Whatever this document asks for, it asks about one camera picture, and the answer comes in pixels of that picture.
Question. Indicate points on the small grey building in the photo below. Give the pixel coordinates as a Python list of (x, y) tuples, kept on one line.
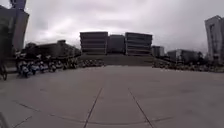
[(157, 51)]

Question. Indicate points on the low grey building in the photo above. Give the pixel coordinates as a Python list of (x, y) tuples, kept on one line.
[(182, 55)]

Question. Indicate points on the large striped grey building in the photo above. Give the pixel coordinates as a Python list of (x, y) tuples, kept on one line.
[(115, 43)]

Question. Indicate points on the tall grey building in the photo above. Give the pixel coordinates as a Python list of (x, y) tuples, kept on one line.
[(13, 30)]

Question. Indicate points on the tall pale building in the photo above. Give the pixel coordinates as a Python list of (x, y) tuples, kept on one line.
[(216, 36)]

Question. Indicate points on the row of parked bicycles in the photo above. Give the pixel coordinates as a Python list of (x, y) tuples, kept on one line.
[(43, 66), (190, 66)]

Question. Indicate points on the wide grey stairs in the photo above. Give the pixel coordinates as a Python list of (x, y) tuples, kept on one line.
[(116, 60)]

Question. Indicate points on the low dark building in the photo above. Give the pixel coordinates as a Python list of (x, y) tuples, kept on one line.
[(50, 50)]

